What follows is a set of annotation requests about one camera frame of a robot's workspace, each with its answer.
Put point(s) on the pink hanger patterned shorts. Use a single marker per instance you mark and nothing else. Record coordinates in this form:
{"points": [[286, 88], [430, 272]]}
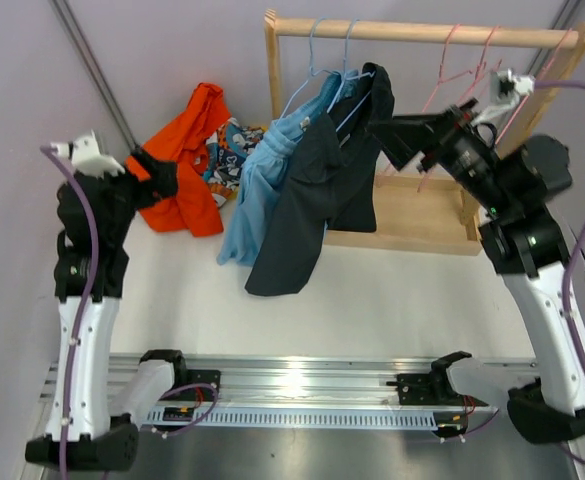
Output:
{"points": [[477, 73]]}

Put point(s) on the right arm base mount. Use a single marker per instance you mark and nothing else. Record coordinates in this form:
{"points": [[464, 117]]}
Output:
{"points": [[418, 389]]}

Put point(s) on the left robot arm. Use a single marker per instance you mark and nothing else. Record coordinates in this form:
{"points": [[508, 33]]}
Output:
{"points": [[86, 430]]}

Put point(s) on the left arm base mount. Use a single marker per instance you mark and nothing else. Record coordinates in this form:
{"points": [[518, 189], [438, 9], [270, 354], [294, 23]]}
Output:
{"points": [[199, 394]]}

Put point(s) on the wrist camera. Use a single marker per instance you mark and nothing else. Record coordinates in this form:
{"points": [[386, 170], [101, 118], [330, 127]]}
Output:
{"points": [[88, 155], [507, 89]]}

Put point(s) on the blue hanger navy shorts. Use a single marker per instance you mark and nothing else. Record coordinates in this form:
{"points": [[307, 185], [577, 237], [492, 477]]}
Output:
{"points": [[346, 74]]}

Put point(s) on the aluminium rail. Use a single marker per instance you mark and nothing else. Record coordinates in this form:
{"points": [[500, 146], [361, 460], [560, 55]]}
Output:
{"points": [[292, 381]]}

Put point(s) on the blue hanger light shorts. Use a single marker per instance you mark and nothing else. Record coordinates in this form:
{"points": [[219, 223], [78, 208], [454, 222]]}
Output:
{"points": [[311, 71]]}

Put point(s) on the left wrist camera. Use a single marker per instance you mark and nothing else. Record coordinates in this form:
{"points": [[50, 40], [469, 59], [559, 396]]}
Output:
{"points": [[88, 155]]}

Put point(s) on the slotted cable duct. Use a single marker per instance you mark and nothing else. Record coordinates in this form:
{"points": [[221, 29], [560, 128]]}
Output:
{"points": [[385, 418]]}

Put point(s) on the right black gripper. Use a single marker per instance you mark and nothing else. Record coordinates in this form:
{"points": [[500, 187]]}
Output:
{"points": [[404, 137]]}

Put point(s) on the patterned colourful shorts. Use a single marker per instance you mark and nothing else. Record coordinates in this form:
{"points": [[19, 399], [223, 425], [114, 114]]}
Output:
{"points": [[228, 148]]}

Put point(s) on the dark navy shorts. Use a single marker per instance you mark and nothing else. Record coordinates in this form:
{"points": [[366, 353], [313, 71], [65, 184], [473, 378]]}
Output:
{"points": [[328, 186]]}

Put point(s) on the wooden clothes rack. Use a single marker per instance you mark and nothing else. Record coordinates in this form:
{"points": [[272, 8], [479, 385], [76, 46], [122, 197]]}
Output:
{"points": [[421, 214]]}

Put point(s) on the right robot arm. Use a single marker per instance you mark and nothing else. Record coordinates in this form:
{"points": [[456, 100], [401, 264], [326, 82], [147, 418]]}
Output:
{"points": [[527, 250]]}

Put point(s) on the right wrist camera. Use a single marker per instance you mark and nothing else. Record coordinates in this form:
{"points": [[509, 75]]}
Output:
{"points": [[507, 89]]}

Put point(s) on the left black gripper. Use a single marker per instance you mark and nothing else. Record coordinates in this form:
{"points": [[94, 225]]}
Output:
{"points": [[163, 182]]}

